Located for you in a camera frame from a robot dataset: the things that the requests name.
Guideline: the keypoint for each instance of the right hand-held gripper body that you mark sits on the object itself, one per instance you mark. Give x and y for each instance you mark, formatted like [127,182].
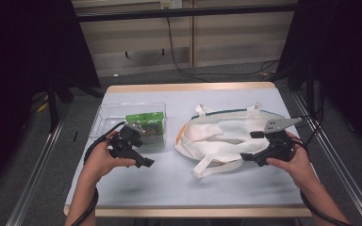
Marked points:
[279,147]

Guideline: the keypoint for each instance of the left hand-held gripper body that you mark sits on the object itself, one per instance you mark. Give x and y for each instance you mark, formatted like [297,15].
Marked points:
[124,146]

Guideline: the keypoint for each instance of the green snack packet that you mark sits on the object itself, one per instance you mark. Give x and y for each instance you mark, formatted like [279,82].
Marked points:
[147,121]

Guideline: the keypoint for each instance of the clear plastic container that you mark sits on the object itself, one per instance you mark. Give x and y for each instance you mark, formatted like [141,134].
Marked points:
[113,119]

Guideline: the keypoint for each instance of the white tote bag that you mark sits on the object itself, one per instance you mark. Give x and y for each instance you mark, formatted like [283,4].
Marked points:
[220,144]

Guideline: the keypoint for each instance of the person's right hand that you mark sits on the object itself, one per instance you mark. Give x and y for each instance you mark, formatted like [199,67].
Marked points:
[298,166]

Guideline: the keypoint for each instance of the person's left hand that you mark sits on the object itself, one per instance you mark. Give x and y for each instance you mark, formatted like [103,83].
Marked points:
[100,160]

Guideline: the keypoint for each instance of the light blue table mat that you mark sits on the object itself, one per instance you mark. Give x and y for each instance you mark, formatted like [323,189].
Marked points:
[169,188]

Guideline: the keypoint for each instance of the wooden table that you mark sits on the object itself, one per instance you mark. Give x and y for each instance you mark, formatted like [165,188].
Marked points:
[188,86]

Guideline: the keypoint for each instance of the black metal stand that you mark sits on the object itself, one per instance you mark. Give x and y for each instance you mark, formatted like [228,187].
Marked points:
[52,103]

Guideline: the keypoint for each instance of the black curtain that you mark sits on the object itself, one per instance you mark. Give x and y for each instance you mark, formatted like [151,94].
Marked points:
[342,62]
[19,78]

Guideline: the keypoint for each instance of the black horizontal bar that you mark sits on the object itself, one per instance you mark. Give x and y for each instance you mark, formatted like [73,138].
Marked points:
[185,12]

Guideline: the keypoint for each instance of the metal floor rail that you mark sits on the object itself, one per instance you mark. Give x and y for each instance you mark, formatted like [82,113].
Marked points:
[34,175]
[339,169]

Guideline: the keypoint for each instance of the white wall socket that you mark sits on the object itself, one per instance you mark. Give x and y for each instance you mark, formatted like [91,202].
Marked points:
[171,3]

